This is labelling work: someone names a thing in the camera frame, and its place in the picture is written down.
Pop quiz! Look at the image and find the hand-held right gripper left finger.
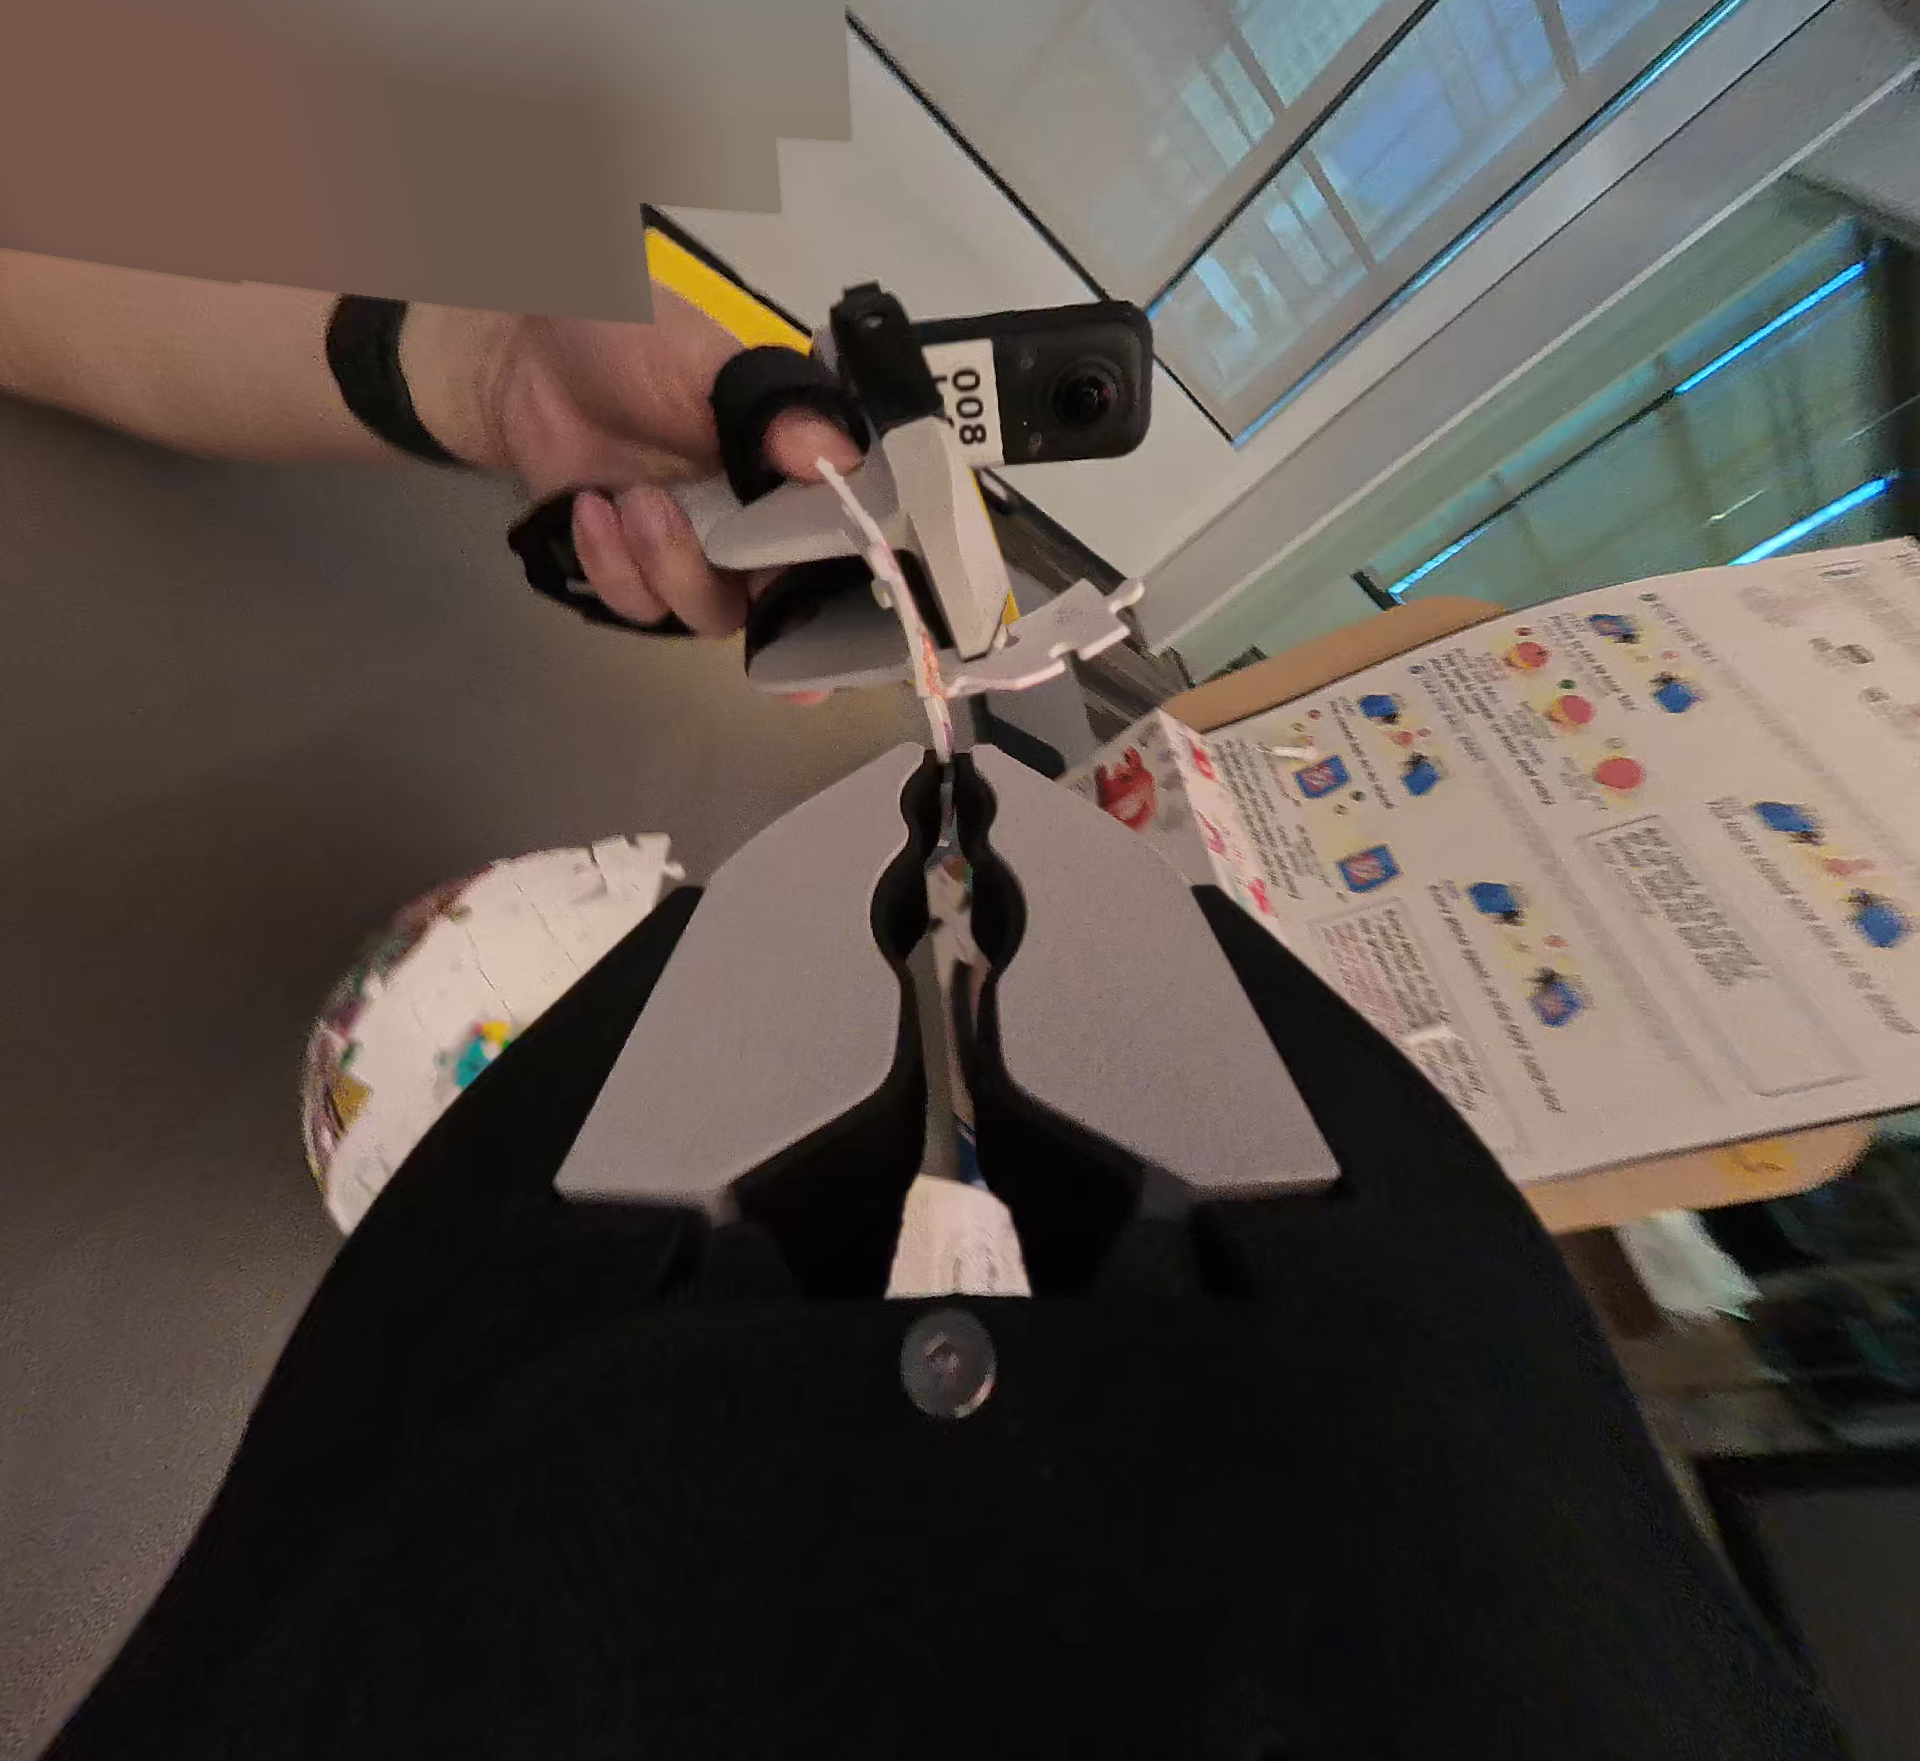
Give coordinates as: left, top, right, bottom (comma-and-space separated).
552, 742, 926, 1212

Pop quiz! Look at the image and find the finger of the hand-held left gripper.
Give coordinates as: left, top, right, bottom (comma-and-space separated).
873, 424, 1025, 664

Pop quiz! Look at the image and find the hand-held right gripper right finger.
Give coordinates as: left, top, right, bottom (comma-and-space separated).
953, 743, 1343, 1202

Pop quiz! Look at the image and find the puzzle piece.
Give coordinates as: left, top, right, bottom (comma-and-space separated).
814, 454, 1152, 895

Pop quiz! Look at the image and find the white half puzzle ball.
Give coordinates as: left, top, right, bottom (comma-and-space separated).
301, 830, 687, 1240

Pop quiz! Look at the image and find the person's left forearm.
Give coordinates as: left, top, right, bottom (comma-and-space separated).
0, 246, 496, 469

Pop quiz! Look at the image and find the person's left hand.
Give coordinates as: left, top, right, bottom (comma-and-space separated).
478, 307, 876, 711

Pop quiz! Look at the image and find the yellow black panel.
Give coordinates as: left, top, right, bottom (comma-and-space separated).
639, 207, 821, 360

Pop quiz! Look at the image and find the cardboard box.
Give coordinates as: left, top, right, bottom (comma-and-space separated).
1167, 594, 1884, 1240

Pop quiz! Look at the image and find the printed instruction sheet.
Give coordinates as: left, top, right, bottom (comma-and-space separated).
1197, 541, 1920, 1187

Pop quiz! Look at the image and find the glass window wall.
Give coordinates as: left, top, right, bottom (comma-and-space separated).
839, 0, 1920, 599

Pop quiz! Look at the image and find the black wrist strap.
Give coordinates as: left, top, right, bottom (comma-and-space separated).
325, 294, 470, 469

